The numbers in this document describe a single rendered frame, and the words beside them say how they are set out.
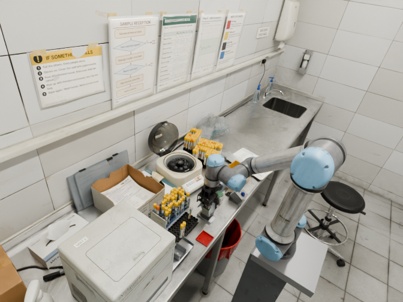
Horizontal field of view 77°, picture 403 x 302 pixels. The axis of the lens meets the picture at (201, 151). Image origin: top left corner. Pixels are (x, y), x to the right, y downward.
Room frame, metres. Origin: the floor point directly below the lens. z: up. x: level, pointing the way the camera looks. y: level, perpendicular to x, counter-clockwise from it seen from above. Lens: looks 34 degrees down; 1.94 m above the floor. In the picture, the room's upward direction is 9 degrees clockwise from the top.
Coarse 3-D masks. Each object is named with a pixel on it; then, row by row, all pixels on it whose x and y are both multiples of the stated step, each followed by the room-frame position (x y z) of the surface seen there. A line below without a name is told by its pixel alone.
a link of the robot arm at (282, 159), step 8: (328, 136) 0.77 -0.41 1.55; (304, 144) 0.81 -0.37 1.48; (280, 152) 0.87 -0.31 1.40; (288, 152) 0.84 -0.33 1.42; (296, 152) 0.81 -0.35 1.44; (344, 152) 0.75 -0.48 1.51; (248, 160) 0.95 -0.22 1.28; (256, 160) 0.91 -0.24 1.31; (264, 160) 0.88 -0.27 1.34; (272, 160) 0.86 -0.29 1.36; (280, 160) 0.84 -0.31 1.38; (288, 160) 0.82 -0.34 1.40; (344, 160) 0.72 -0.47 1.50; (248, 168) 0.91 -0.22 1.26; (256, 168) 0.89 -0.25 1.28; (264, 168) 0.87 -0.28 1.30; (272, 168) 0.85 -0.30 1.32; (280, 168) 0.84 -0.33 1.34; (248, 176) 0.89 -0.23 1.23
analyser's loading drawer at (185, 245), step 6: (180, 240) 0.74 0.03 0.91; (186, 240) 0.74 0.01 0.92; (180, 246) 0.69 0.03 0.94; (186, 246) 0.71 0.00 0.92; (192, 246) 0.72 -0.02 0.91; (174, 252) 0.67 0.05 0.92; (180, 252) 0.68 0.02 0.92; (186, 252) 0.68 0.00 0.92; (174, 258) 0.64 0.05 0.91; (180, 258) 0.64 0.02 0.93; (174, 264) 0.62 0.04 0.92
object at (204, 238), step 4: (204, 232) 0.83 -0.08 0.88; (200, 236) 0.81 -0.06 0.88; (204, 236) 0.81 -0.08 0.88; (208, 236) 0.81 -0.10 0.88; (212, 236) 0.81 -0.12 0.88; (200, 240) 0.78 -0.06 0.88; (204, 240) 0.79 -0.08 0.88; (208, 240) 0.79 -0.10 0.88; (204, 244) 0.76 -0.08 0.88; (208, 244) 0.76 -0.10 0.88
